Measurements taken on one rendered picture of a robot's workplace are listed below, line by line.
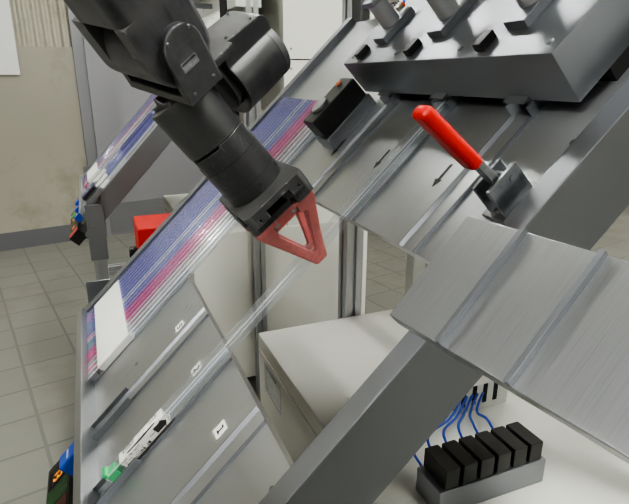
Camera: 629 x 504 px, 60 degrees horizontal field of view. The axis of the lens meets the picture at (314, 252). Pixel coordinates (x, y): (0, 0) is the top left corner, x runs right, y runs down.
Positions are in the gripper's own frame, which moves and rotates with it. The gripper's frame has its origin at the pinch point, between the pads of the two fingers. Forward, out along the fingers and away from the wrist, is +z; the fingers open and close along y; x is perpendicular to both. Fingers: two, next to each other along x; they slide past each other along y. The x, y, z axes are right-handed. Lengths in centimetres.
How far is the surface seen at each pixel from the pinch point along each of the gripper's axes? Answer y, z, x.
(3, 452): 122, 37, 101
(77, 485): 1.9, 1.3, 32.6
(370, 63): 9.5, -7.3, -20.0
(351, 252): 49, 32, -11
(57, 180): 362, 8, 61
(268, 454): -14.7, 2.0, 14.3
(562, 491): -7.7, 44.7, -2.9
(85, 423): 12.6, 1.8, 31.9
